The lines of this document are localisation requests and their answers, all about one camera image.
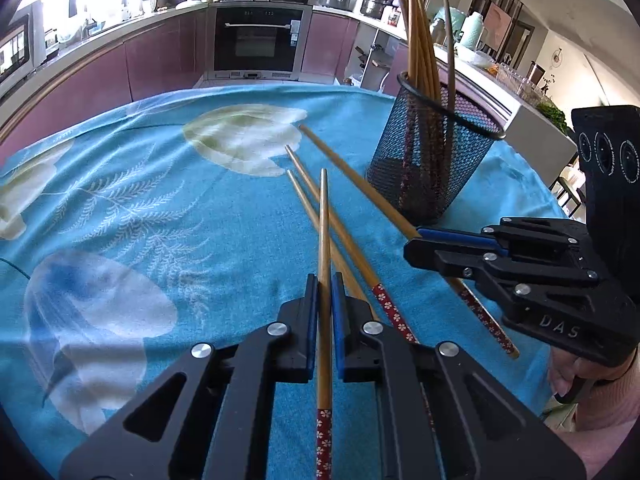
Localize green leafy vegetables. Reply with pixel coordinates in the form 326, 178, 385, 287
540, 102, 568, 134

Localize blue floral tablecloth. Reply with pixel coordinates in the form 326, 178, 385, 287
0, 84, 566, 480

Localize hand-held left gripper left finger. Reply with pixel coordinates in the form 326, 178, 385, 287
60, 274, 321, 480

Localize pink wall picture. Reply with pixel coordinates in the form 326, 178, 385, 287
482, 2, 513, 41

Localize pink base cabinets by window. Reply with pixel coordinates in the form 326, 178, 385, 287
0, 7, 216, 146

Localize clear plastic container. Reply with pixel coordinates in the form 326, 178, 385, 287
497, 65, 543, 102

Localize black mesh utensil holder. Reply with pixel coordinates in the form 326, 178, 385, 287
366, 72, 507, 226

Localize silver countertop oven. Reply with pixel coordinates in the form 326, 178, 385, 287
0, 2, 46, 97

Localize pink base cabinets under rack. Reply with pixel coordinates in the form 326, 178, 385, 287
300, 10, 511, 128

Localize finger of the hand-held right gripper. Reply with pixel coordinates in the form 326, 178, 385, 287
415, 217, 583, 261
404, 239, 601, 311

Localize mint green kettle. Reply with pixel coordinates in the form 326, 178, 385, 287
432, 7, 466, 43

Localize black built-in oven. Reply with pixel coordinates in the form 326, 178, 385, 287
214, 2, 312, 81

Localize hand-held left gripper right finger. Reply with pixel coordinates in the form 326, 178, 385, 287
330, 272, 586, 480

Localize mint green thermos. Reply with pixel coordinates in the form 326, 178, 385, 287
460, 12, 486, 49

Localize person's right hand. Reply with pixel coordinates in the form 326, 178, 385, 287
547, 347, 586, 401

